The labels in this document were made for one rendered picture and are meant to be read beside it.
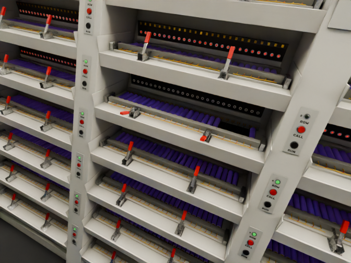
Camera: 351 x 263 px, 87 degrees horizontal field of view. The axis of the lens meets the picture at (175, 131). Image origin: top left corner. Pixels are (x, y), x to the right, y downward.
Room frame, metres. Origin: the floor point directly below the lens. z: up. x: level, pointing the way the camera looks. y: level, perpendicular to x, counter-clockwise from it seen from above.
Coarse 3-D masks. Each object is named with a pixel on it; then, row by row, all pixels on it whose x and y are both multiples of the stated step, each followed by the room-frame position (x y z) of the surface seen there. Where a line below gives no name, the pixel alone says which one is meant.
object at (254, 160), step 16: (96, 96) 0.67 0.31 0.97; (176, 96) 0.75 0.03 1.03; (96, 112) 0.66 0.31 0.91; (112, 112) 0.64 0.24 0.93; (224, 112) 0.70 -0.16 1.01; (240, 112) 0.68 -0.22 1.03; (128, 128) 0.63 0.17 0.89; (144, 128) 0.60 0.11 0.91; (160, 128) 0.58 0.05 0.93; (176, 128) 0.60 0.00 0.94; (176, 144) 0.58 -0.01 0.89; (192, 144) 0.55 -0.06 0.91; (208, 144) 0.54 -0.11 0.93; (224, 144) 0.55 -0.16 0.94; (224, 160) 0.53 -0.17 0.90; (240, 160) 0.51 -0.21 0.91; (256, 160) 0.49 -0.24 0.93
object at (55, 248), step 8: (0, 216) 0.90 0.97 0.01; (8, 216) 0.88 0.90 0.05; (16, 224) 0.86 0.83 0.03; (24, 224) 0.85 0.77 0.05; (24, 232) 0.84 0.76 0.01; (32, 232) 0.82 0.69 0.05; (40, 240) 0.80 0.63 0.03; (48, 240) 0.79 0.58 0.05; (48, 248) 0.78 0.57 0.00; (56, 248) 0.76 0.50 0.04; (64, 256) 0.74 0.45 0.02
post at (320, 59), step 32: (320, 32) 0.49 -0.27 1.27; (320, 64) 0.48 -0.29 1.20; (320, 96) 0.47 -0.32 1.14; (288, 128) 0.48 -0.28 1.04; (320, 128) 0.46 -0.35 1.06; (288, 160) 0.47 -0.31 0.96; (256, 192) 0.48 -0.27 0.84; (288, 192) 0.46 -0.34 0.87; (256, 224) 0.47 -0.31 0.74; (256, 256) 0.46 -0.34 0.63
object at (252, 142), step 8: (112, 96) 0.71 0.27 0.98; (112, 104) 0.68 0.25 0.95; (120, 104) 0.69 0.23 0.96; (128, 104) 0.67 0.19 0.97; (136, 104) 0.67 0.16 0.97; (144, 112) 0.66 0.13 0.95; (152, 112) 0.65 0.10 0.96; (160, 112) 0.64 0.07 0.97; (176, 120) 0.62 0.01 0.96; (184, 120) 0.61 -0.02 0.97; (192, 120) 0.62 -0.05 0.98; (200, 128) 0.59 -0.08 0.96; (208, 128) 0.58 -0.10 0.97; (216, 128) 0.58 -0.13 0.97; (224, 136) 0.57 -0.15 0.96; (232, 136) 0.56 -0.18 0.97; (240, 136) 0.56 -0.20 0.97; (248, 144) 0.55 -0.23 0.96; (256, 144) 0.54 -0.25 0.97
